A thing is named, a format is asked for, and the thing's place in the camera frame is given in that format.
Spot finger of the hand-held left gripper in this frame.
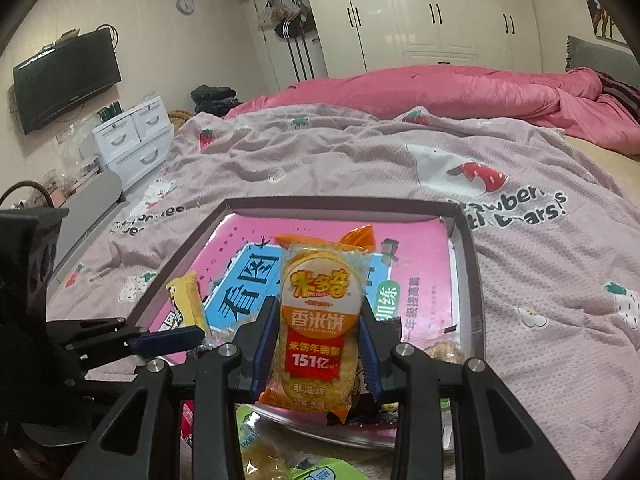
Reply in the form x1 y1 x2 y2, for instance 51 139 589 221
47 319 203 392

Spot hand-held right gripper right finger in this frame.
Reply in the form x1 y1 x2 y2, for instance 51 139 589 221
359 305 576 480

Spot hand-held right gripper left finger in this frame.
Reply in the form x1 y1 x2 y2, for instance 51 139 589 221
62 296 281 480

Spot yellow candy bar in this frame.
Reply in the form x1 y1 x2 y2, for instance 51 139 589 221
166 271 212 339

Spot orange rice cracker packet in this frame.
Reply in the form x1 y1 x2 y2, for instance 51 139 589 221
257 222 377 415

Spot shallow grey cardboard box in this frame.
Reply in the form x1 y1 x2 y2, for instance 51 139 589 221
127 197 488 448

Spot clear wrapped round pastry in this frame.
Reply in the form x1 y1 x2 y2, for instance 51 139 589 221
424 339 465 365

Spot light green snack packet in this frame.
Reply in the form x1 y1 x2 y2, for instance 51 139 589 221
235 405 303 480

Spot pink and blue book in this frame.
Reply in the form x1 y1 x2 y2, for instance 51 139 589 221
157 217 456 361

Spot pink strawberry printed blanket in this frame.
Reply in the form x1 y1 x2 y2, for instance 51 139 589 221
47 105 640 480

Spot white drawer unit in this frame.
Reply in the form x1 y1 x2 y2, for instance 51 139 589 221
92 95 173 193

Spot pile of dark clothes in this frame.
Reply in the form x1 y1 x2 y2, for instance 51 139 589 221
191 85 242 116

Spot pink duvet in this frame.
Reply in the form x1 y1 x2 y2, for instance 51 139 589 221
222 65 640 157

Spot hanging bags and caps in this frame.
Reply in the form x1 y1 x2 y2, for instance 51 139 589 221
257 0 318 43

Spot white wardrobe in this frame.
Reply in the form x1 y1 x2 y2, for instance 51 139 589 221
297 0 546 86

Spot dark striped pillow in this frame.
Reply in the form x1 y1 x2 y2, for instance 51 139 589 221
597 72 640 126

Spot grey padded headboard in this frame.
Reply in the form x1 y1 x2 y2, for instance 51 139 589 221
565 35 640 92

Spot black cable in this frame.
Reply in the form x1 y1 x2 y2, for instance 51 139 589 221
0 181 56 209

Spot black wall television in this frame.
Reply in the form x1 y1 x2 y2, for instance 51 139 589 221
12 28 122 135

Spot wall poster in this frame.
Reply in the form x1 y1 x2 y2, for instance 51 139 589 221
582 0 626 43

